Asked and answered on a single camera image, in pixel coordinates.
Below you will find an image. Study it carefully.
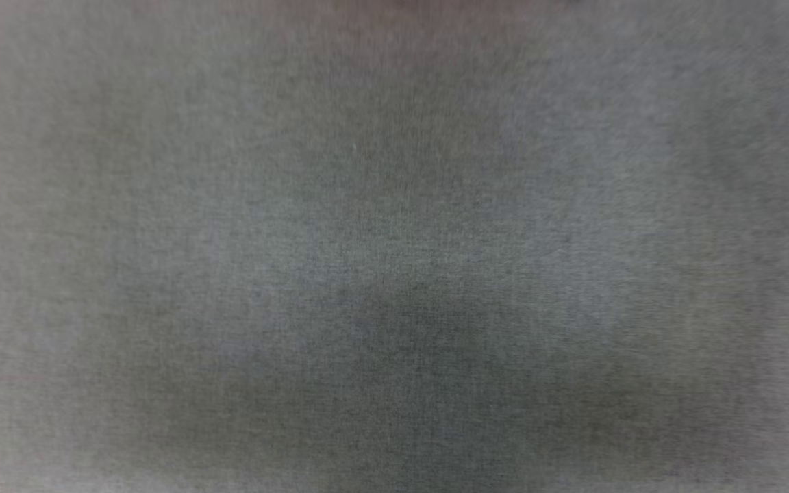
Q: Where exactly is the grey fabric sofa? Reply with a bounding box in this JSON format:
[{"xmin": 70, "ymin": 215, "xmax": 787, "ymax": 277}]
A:
[{"xmin": 0, "ymin": 0, "xmax": 789, "ymax": 493}]

